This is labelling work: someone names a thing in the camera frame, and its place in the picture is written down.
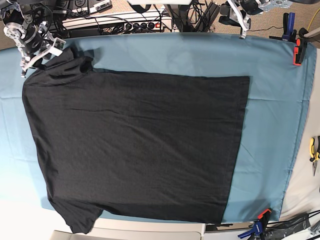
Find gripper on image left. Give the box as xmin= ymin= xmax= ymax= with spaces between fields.
xmin=17 ymin=24 xmax=54 ymax=78

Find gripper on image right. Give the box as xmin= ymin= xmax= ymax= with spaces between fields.
xmin=218 ymin=0 xmax=251 ymax=39

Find dark grey T-shirt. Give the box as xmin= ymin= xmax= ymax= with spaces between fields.
xmin=22 ymin=48 xmax=250 ymax=234

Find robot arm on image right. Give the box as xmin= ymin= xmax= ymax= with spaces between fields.
xmin=218 ymin=0 xmax=293 ymax=39

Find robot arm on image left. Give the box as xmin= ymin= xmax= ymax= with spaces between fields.
xmin=0 ymin=0 xmax=55 ymax=78

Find blue black clamp top right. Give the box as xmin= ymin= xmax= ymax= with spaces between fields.
xmin=269 ymin=12 xmax=297 ymax=43

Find orange black clamp top right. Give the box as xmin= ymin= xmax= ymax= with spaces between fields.
xmin=293 ymin=27 xmax=308 ymax=66

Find white power strip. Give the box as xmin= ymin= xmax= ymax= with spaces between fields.
xmin=62 ymin=12 xmax=173 ymax=32

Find teal table cloth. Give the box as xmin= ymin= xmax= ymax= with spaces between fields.
xmin=0 ymin=33 xmax=317 ymax=223

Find blue orange clamp bottom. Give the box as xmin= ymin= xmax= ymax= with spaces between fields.
xmin=237 ymin=208 xmax=272 ymax=240

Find black plastic bag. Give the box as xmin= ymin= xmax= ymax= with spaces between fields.
xmin=259 ymin=213 xmax=311 ymax=240

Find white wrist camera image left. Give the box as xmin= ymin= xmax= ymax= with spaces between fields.
xmin=48 ymin=37 xmax=66 ymax=56

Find yellow cable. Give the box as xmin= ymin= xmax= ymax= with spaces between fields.
xmin=307 ymin=0 xmax=320 ymax=32

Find yellow handled pliers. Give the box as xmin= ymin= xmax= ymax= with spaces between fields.
xmin=309 ymin=135 xmax=320 ymax=176

